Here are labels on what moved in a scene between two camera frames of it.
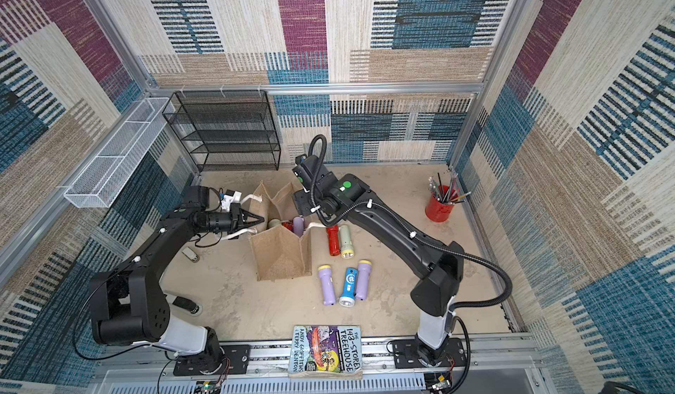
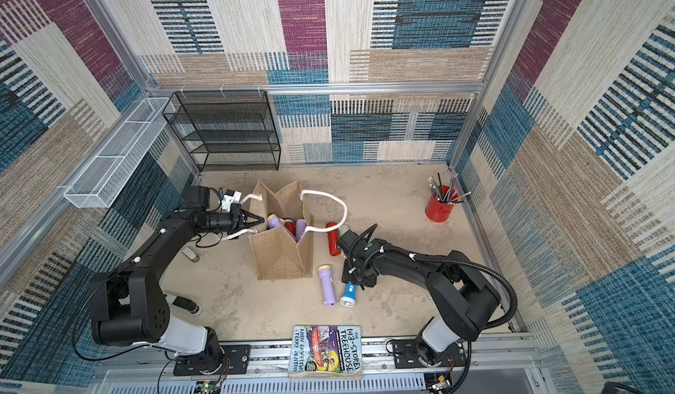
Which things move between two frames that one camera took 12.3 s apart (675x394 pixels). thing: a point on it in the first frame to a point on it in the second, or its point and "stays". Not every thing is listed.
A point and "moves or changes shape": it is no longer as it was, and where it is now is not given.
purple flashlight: (363, 280) moves or changes shape
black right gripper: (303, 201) to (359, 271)
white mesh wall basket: (106, 173) stays
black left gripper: (240, 221) stays
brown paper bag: (278, 252) stays
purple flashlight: (299, 225) stays
